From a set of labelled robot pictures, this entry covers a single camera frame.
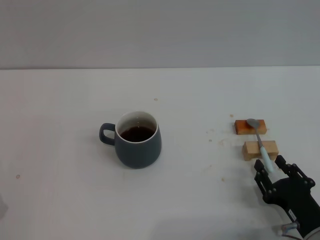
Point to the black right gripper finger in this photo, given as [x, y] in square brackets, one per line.
[295, 171]
[261, 175]

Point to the light wooden bridge block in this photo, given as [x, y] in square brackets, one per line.
[251, 150]

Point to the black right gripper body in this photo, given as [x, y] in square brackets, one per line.
[292, 195]

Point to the orange-brown wooden block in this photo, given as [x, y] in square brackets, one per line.
[241, 127]

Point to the dark grey ceramic coffee cup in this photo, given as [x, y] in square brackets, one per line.
[137, 153]

